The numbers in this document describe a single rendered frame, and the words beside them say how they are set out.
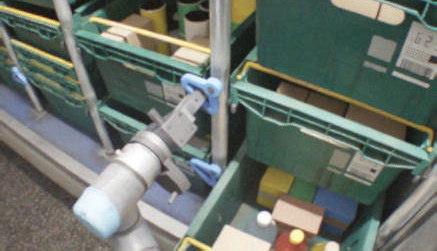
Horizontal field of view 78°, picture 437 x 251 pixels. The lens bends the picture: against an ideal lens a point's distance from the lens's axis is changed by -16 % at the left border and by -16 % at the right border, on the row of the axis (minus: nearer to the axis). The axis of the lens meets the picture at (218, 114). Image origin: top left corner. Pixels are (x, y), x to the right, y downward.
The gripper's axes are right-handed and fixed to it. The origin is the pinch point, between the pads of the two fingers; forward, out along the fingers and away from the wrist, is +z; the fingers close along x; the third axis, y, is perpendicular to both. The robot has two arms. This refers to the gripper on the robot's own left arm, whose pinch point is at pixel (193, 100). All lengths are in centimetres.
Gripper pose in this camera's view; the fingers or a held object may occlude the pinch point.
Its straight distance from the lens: 63.7
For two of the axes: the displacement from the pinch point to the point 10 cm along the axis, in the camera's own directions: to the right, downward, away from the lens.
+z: 4.8, -6.3, 6.1
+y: -6.4, -7.2, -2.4
